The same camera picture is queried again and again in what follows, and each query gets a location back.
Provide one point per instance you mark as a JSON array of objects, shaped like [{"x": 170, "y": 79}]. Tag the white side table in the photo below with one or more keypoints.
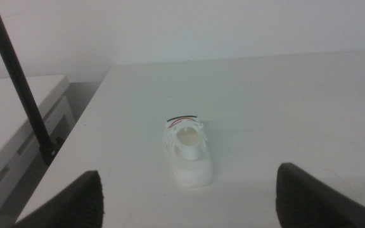
[{"x": 2, "y": 114}]

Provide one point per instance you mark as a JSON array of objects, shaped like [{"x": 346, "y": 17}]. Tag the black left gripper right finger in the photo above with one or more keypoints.
[{"x": 306, "y": 202}]

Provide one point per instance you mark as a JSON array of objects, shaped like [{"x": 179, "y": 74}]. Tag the black table clamp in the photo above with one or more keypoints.
[{"x": 50, "y": 151}]

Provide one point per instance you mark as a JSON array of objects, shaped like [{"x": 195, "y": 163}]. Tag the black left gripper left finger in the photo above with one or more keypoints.
[{"x": 78, "y": 202}]

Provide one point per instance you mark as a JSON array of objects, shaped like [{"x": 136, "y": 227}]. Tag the black stand pole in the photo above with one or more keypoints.
[{"x": 13, "y": 71}]

